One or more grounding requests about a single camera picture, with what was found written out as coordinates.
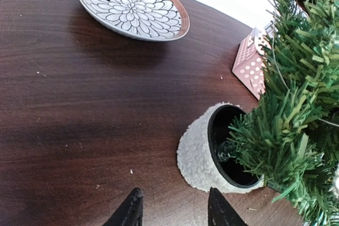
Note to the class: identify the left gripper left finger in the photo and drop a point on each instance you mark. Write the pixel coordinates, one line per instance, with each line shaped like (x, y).
(129, 212)

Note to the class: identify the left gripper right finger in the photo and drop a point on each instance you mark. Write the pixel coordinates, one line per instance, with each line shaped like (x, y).
(220, 212)

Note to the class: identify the small green christmas tree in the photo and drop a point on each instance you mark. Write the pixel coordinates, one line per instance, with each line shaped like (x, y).
(289, 142)

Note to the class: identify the pink plastic basket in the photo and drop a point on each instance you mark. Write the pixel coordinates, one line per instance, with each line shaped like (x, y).
(248, 63)

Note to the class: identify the flower pattern plate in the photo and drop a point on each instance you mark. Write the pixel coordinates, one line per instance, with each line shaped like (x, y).
(146, 20)

